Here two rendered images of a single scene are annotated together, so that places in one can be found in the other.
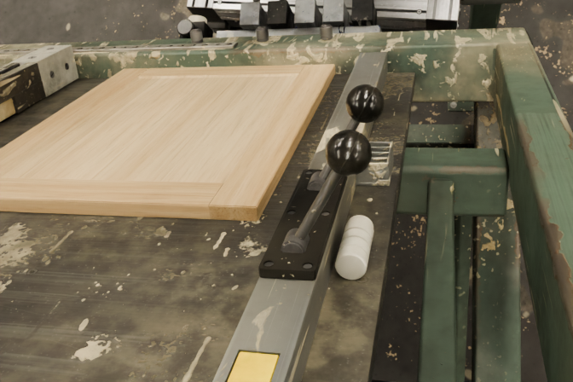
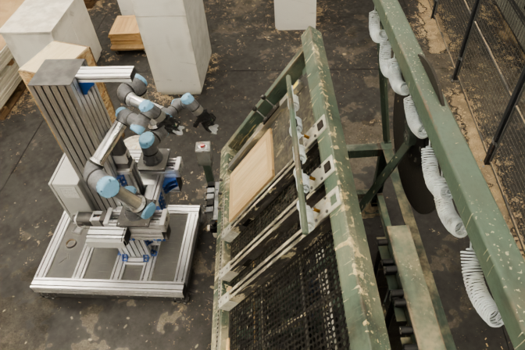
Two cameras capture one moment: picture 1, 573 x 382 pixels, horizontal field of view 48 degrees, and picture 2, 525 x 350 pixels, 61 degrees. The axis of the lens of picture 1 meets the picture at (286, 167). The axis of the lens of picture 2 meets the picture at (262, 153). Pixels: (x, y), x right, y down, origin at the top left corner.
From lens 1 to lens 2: 2.84 m
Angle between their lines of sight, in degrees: 58
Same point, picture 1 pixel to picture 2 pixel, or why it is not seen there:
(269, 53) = (226, 186)
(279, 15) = (211, 201)
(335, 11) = (211, 189)
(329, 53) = (227, 174)
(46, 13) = not seen: outside the picture
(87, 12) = not seen: outside the picture
